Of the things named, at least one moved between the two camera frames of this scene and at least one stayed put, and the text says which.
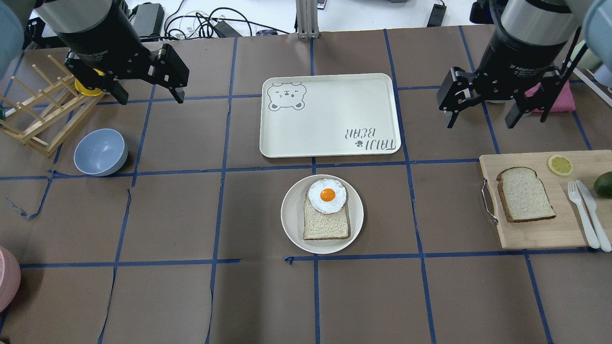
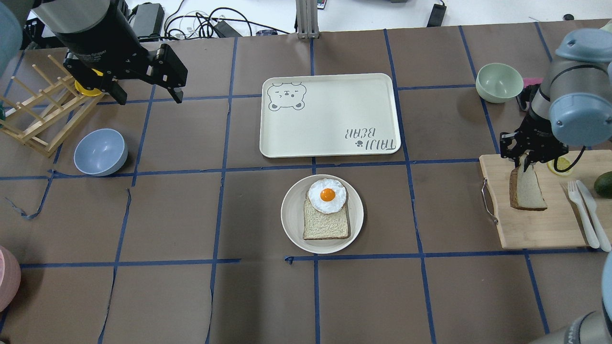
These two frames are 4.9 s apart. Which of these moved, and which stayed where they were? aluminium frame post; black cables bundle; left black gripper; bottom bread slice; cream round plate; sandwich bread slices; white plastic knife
Moved: sandwich bread slices
Stayed: cream round plate; aluminium frame post; bottom bread slice; left black gripper; white plastic knife; black cables bundle
